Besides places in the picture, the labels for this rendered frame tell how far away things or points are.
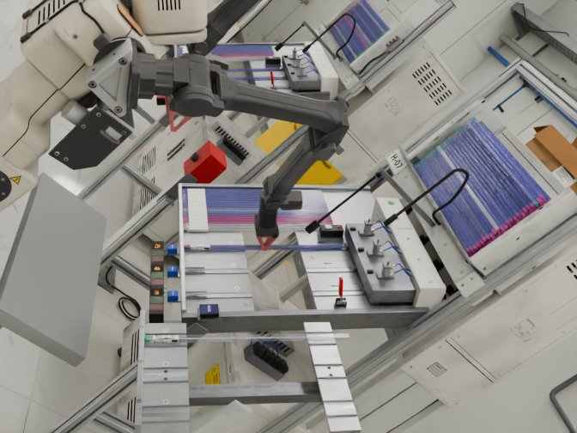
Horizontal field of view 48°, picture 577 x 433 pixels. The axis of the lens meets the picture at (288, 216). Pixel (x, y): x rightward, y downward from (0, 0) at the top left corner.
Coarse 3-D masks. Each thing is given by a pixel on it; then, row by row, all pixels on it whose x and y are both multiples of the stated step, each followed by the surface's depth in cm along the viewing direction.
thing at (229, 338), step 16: (192, 336) 158; (208, 336) 158; (224, 336) 159; (240, 336) 160; (256, 336) 161; (272, 336) 161; (288, 336) 162; (304, 336) 163; (320, 336) 164; (336, 336) 165
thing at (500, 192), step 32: (480, 128) 212; (448, 160) 214; (480, 160) 203; (512, 160) 194; (448, 192) 204; (480, 192) 195; (512, 192) 186; (544, 192) 182; (480, 224) 187; (512, 224) 182
